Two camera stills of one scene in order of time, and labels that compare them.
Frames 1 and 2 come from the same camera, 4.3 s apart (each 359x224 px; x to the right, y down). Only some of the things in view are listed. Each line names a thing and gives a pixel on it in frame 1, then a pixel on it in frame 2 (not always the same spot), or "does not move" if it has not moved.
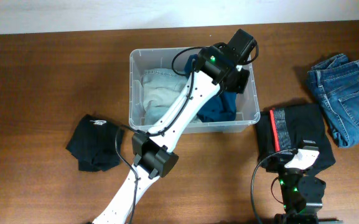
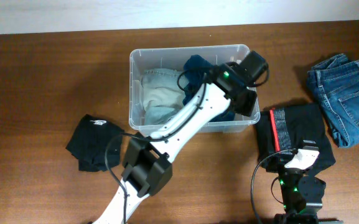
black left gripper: (239, 83) → (246, 104)
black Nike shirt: (94, 144) does not move
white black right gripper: (275, 161) does not move
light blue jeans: (160, 88) does not move
